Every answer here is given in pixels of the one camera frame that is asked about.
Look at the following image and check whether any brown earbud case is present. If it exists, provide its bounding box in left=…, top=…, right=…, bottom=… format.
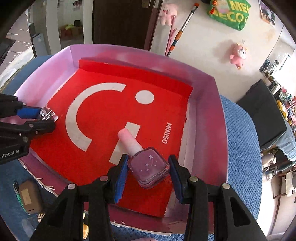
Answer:
left=18, top=180, right=44, bottom=214

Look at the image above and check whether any clear glass perfume bottle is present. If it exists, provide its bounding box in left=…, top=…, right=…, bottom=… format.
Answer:
left=38, top=106, right=58, bottom=121

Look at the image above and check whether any pink cardboard tray box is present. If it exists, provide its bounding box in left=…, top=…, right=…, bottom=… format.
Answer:
left=16, top=44, right=228, bottom=234

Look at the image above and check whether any red Miniso paper liner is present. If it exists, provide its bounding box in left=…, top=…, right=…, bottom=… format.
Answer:
left=30, top=59, right=194, bottom=218

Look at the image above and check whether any black cloth side table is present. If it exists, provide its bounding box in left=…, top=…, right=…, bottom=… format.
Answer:
left=237, top=79, right=295, bottom=161

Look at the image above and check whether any dark brown door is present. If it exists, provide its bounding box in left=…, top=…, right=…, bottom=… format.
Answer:
left=92, top=0, right=163, bottom=51

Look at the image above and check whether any pink plush toy right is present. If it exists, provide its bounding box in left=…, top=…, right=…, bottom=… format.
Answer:
left=229, top=43, right=247, bottom=69

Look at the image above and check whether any pink plush toy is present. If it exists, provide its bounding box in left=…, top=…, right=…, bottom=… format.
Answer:
left=159, top=4, right=178, bottom=26
left=229, top=43, right=247, bottom=69

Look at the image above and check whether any pink hanging stick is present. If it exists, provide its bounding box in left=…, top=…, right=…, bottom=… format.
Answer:
left=165, top=15, right=177, bottom=56

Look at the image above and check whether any pink plush toy left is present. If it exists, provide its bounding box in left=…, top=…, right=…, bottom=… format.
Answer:
left=159, top=4, right=178, bottom=26

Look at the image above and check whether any green tote bag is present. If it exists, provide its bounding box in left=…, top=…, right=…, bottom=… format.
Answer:
left=207, top=0, right=251, bottom=31

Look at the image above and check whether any orange grey mop handle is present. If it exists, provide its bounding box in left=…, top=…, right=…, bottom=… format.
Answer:
left=166, top=3, right=199, bottom=57

